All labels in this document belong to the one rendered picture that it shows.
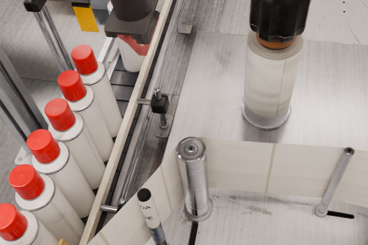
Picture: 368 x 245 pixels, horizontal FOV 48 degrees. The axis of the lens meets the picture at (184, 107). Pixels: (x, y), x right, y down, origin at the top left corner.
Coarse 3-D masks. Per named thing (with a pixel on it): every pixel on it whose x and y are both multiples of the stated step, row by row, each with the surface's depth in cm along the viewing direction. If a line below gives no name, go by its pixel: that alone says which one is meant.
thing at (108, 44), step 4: (108, 40) 81; (112, 40) 81; (104, 44) 80; (108, 44) 80; (112, 44) 81; (104, 48) 79; (108, 48) 80; (100, 52) 79; (104, 52) 79; (108, 52) 80; (100, 56) 78; (104, 56) 78; (100, 60) 78; (104, 60) 78; (104, 64) 78
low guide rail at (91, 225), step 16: (160, 16) 91; (160, 32) 89; (144, 64) 83; (144, 80) 81; (128, 112) 76; (128, 128) 75; (112, 160) 70; (112, 176) 69; (96, 208) 65; (96, 224) 64; (80, 240) 62
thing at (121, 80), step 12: (168, 24) 97; (120, 60) 89; (156, 60) 88; (120, 72) 87; (120, 84) 84; (132, 84) 84; (120, 96) 83; (144, 96) 82; (120, 108) 81; (132, 132) 77; (120, 156) 74; (120, 168) 73; (96, 192) 70; (108, 192) 70; (108, 204) 69; (96, 228) 66
